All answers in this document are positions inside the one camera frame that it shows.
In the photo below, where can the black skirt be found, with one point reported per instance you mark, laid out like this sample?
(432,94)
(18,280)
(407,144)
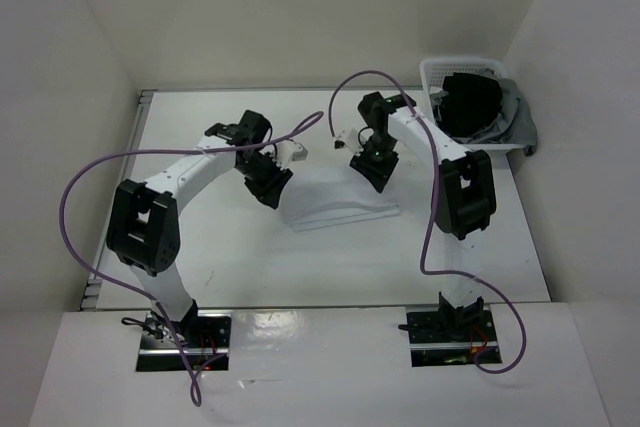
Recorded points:
(469,103)

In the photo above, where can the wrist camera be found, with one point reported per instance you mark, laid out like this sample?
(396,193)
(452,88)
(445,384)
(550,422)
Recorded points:
(348,139)
(289,151)

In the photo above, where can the grey skirt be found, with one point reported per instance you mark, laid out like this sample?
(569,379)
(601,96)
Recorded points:
(513,124)

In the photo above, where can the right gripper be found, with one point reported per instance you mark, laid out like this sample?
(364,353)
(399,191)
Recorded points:
(377,174)

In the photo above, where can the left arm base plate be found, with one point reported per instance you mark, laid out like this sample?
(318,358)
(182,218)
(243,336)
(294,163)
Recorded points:
(206,347)

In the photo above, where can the white skirt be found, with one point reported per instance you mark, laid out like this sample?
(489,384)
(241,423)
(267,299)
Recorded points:
(328,196)

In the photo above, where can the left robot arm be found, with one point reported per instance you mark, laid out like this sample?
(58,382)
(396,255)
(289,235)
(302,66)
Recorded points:
(144,230)

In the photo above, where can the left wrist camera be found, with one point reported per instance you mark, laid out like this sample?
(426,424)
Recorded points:
(289,151)

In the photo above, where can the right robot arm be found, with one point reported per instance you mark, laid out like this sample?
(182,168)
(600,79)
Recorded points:
(463,194)

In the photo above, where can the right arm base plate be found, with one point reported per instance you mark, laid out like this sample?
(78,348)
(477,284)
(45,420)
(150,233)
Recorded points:
(432,345)

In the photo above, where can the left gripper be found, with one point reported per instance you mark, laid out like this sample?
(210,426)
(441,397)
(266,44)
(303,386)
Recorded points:
(270,190)

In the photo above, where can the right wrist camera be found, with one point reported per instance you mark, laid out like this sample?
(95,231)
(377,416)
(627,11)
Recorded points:
(348,139)

